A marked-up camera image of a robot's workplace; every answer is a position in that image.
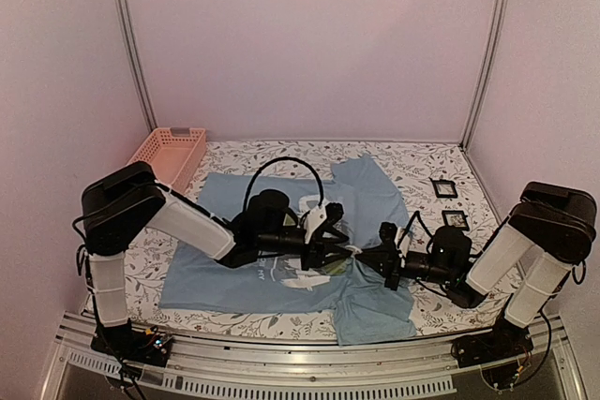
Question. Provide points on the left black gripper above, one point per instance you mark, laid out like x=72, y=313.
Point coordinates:
x=317, y=252

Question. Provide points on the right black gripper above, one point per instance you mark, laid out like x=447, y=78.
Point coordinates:
x=389, y=260

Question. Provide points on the light blue t-shirt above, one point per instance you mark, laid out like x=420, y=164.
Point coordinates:
x=364, y=310

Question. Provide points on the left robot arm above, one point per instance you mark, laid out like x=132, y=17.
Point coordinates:
x=117, y=208

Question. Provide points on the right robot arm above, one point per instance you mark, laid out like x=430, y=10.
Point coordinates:
x=557, y=221

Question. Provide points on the floral patterned table mat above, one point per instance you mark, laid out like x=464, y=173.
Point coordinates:
x=409, y=165

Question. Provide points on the pink perforated plastic basket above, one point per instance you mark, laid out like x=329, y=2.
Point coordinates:
x=174, y=154

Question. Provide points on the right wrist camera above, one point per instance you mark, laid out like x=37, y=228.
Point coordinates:
x=395, y=241

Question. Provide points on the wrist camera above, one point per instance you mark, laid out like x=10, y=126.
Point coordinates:
x=395, y=241
x=322, y=215

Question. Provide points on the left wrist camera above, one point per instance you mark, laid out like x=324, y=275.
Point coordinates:
x=322, y=215

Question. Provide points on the near black brooch frame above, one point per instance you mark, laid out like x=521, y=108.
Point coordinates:
x=455, y=218

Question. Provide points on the black brooch frame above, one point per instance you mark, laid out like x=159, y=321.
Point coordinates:
x=455, y=218
x=444, y=189

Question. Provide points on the far black brooch frame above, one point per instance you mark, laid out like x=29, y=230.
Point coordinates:
x=444, y=189

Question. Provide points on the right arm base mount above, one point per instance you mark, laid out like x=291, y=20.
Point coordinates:
x=503, y=341

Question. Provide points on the front aluminium rail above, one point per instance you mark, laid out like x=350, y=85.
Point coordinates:
x=211, y=366

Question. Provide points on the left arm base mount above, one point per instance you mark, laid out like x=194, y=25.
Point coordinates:
x=124, y=343

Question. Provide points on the right aluminium frame post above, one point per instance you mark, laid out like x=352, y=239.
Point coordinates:
x=485, y=72

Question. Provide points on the aluminium frame post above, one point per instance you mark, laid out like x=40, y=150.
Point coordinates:
x=485, y=72
x=135, y=63

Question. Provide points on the left aluminium frame post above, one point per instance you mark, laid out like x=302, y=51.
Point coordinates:
x=135, y=63

